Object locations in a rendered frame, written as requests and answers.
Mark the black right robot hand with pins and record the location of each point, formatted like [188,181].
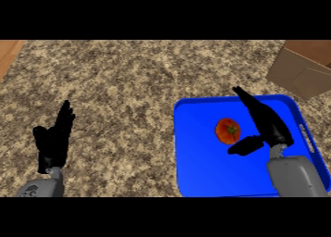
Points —
[269,124]

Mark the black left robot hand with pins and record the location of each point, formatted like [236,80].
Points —
[54,142]

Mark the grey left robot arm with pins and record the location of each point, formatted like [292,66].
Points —
[42,185]

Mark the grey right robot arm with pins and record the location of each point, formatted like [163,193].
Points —
[293,174]

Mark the red tomato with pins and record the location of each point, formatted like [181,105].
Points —
[228,131]

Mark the brown cardboard box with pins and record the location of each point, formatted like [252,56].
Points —
[305,71]

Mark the blue plastic tray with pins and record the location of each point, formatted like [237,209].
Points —
[205,166]

